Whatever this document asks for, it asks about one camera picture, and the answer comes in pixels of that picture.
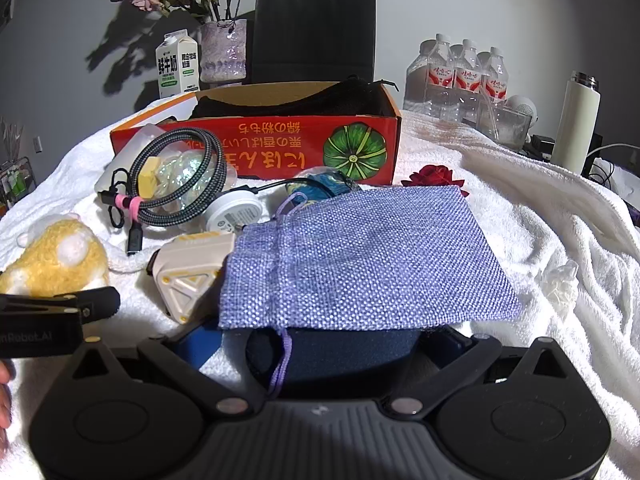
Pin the blue yellow printed pouch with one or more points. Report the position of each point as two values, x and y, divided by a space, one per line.
320 185

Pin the small yellow block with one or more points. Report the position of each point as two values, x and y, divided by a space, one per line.
142 176

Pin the black electronic box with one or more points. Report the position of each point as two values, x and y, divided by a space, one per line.
539 147

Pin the white wall socket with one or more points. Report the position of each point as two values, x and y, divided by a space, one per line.
37 144

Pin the black paper bag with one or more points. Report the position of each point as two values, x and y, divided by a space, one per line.
315 30

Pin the white round speaker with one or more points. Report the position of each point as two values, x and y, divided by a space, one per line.
522 106

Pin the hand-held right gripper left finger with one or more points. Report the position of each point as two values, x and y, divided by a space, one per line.
200 347

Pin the white thermos bottle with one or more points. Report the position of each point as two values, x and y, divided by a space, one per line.
575 125

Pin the crumpled white tissue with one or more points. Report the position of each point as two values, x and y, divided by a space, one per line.
560 282

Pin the red artificial rose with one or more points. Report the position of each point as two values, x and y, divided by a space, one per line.
435 176

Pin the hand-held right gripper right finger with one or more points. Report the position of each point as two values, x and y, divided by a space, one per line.
457 345

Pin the beige plastic device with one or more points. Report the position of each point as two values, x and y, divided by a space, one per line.
185 285

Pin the clear water bottle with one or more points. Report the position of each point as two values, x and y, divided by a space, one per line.
425 80
466 82
494 80

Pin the white milk carton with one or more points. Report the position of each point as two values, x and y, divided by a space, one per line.
175 67

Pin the clear glass container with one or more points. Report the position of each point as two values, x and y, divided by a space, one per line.
505 127

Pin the white round plastic jar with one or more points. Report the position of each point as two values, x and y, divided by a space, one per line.
235 212

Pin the yellow plush toy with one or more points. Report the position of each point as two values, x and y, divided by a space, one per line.
55 260

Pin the purple glass vase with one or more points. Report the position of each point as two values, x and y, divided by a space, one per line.
222 52

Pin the red cardboard box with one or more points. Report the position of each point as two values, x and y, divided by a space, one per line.
280 135

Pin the dark blue fabric case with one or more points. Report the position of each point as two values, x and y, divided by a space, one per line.
350 360

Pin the person's left hand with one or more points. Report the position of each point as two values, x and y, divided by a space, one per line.
5 395

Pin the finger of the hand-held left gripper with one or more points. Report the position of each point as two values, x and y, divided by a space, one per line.
100 302

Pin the iridescent clear plastic bag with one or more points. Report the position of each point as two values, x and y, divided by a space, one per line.
175 172

